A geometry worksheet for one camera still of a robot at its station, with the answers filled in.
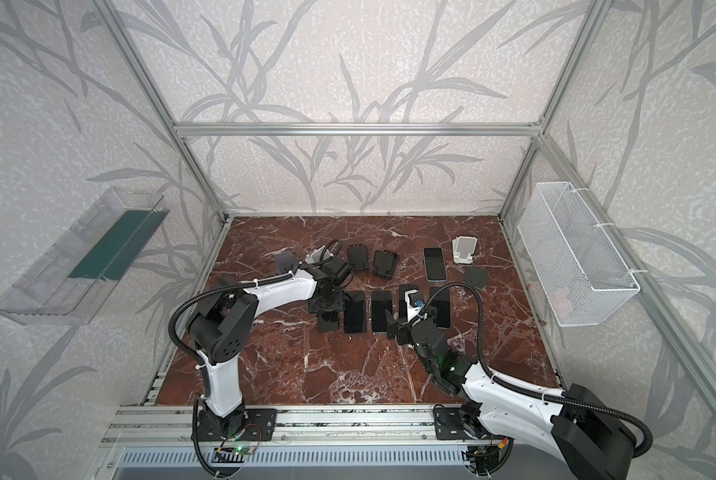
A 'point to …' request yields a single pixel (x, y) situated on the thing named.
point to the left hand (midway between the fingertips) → (337, 300)
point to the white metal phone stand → (315, 255)
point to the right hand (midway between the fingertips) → (402, 299)
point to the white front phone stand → (463, 249)
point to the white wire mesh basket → (581, 274)
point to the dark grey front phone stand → (477, 276)
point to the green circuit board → (241, 450)
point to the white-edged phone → (435, 265)
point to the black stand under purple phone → (385, 263)
